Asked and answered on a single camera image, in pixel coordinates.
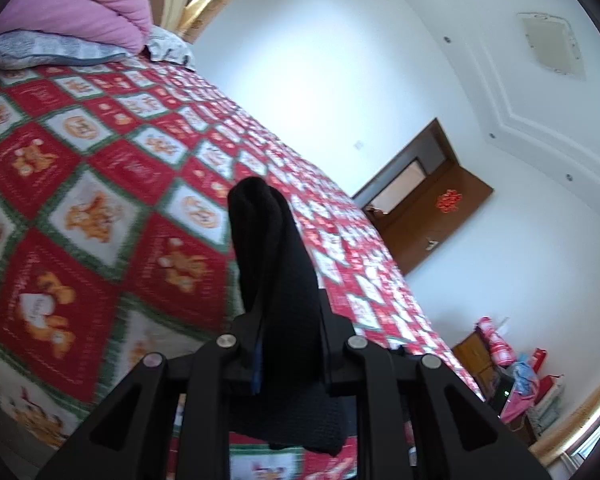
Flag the grey patterned pillow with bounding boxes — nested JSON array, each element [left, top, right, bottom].
[[0, 30, 131, 70]]

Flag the red patchwork bedspread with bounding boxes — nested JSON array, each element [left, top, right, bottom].
[[0, 55, 469, 479]]

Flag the wooden desk cabinet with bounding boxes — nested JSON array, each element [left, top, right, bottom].
[[452, 330, 536, 448]]

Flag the black pants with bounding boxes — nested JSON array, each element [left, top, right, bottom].
[[227, 177, 348, 456]]

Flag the pink folded quilt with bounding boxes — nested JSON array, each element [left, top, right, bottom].
[[0, 0, 154, 54]]

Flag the red double happiness decal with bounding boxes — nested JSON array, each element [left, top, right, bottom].
[[436, 190, 463, 214]]

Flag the door handle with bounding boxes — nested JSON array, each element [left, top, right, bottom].
[[426, 240, 439, 252]]

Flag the ceiling access hatch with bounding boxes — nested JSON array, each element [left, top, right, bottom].
[[517, 12, 585, 79]]

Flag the red checked cloth bundle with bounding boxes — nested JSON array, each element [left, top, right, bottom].
[[476, 316, 517, 367]]

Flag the brown wooden door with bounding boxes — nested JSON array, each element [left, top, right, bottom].
[[378, 165, 493, 274]]

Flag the white floral pillow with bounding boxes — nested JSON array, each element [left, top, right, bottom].
[[146, 25, 196, 70]]

